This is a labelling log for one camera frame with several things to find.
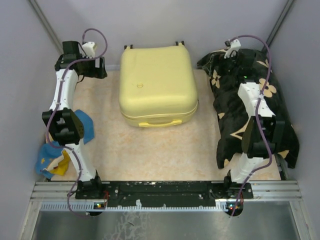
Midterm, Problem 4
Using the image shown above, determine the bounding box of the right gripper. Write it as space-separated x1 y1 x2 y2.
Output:
202 50 239 77

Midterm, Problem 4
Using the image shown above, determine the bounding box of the pale yellow suitcase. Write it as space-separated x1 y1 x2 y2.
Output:
118 41 199 128

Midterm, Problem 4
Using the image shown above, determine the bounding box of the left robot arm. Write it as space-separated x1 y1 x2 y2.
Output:
42 41 107 199

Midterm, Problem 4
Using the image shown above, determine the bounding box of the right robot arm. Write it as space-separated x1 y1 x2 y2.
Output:
197 49 286 198

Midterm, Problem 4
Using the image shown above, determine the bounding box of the black floral blanket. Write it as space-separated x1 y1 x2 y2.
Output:
196 48 300 170

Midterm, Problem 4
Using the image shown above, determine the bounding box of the blue patterned cloth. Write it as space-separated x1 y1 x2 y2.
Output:
35 109 95 179

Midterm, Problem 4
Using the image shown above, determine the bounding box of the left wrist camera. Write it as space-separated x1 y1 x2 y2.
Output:
81 41 97 59

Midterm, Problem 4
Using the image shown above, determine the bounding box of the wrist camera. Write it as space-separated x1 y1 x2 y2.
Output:
81 41 97 59
224 39 241 59

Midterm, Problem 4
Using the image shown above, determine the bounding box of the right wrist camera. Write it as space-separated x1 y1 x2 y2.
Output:
224 39 241 59

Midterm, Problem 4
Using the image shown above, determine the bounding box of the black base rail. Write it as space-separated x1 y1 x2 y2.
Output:
75 181 254 208

